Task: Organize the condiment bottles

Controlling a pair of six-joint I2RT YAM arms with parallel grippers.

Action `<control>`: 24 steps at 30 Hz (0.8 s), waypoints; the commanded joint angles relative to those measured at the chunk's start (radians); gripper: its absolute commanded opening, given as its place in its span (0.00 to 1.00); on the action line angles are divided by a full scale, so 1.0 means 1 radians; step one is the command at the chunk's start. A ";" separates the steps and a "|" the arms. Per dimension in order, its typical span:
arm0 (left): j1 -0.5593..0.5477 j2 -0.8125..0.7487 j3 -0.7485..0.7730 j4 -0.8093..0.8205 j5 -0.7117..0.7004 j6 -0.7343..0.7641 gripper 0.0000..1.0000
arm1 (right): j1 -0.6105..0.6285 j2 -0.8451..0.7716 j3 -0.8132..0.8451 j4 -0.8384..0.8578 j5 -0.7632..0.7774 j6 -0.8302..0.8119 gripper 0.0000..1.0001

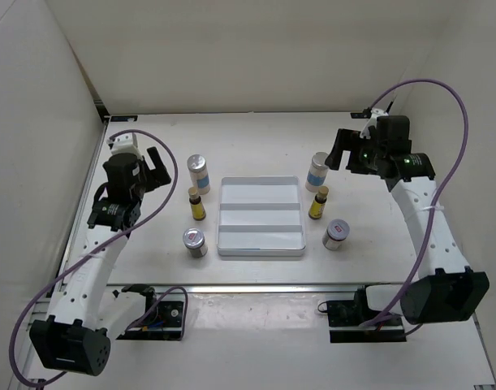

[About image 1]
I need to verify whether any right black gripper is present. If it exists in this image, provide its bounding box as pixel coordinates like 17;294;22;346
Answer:
325;129;386;176

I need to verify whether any tall white shaker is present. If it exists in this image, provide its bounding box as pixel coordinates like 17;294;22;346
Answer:
305;152;329;193
187;154;210;195

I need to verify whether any small yellow bottle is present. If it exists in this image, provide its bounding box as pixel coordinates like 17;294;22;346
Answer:
308;186;329;219
188;187;206;221

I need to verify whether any dark spice jar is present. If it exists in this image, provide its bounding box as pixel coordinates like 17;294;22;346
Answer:
183;227;208;258
322;219;350;250

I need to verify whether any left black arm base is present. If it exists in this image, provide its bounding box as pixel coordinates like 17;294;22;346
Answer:
118;284;189;341

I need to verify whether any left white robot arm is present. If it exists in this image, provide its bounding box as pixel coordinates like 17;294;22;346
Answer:
29;147;171;376

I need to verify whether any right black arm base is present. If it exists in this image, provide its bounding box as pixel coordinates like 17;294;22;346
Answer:
317;288;407;344

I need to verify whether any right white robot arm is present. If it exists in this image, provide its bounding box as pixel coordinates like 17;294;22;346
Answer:
326;115;490;326

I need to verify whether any right black corner label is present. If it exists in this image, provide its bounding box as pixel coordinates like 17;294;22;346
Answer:
350;112;371;119

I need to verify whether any black corner label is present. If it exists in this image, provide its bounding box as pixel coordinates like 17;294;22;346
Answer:
110;115;138;123
350;112;371;119

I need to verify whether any left black corner label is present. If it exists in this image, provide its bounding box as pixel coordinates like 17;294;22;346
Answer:
110;115;138;123

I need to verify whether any white divided tray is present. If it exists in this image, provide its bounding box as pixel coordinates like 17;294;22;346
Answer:
217;175;306;258

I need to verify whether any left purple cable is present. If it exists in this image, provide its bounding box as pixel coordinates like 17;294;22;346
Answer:
11;129;187;387

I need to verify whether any purple cable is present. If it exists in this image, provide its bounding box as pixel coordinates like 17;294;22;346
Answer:
358;78;470;338
11;129;187;387

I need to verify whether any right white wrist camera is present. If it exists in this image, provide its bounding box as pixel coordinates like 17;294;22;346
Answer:
360;107;389;139

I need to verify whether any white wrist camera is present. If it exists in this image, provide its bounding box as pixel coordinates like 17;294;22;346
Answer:
360;107;389;139
107;132;143;160

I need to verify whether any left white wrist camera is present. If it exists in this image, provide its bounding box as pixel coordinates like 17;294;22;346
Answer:
107;132;143;160

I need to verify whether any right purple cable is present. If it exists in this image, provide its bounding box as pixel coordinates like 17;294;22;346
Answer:
358;78;470;338

